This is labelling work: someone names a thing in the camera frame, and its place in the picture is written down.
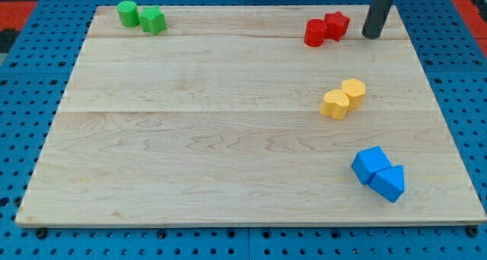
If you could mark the yellow heart block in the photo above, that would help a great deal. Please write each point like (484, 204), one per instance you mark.
(335, 104)

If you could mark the red star block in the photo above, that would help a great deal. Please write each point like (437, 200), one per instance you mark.
(336, 25)

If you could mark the yellow hexagon block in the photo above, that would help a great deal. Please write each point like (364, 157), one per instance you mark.
(355, 91)

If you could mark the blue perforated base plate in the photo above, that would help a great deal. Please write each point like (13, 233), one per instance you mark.
(37, 68)

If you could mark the blue triangle block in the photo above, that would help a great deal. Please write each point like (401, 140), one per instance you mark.
(389, 182)

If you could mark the green cylinder block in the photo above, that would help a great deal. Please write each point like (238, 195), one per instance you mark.
(128, 13)

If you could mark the green star block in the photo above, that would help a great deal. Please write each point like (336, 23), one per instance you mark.
(152, 20)

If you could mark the dark grey cylindrical robot stylus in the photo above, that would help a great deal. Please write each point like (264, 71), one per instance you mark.
(376, 18)

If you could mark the red cylinder block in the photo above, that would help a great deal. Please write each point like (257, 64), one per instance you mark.
(315, 32)

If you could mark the blue cube block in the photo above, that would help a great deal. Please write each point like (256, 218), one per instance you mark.
(369, 161)

